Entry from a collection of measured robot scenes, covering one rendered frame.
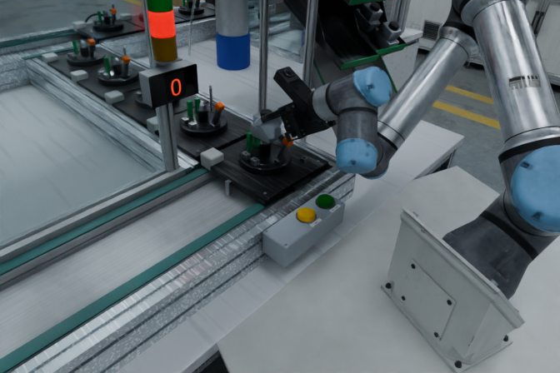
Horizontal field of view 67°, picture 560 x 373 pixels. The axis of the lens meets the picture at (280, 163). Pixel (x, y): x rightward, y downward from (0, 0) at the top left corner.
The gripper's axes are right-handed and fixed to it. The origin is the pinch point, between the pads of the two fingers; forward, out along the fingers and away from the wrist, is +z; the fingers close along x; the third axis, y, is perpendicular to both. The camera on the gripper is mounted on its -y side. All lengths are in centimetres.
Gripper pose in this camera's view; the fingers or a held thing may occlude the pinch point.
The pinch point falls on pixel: (264, 117)
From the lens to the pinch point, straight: 105.3
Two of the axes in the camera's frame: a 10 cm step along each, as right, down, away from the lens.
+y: 3.9, 9.1, 1.3
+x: 6.9, -3.8, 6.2
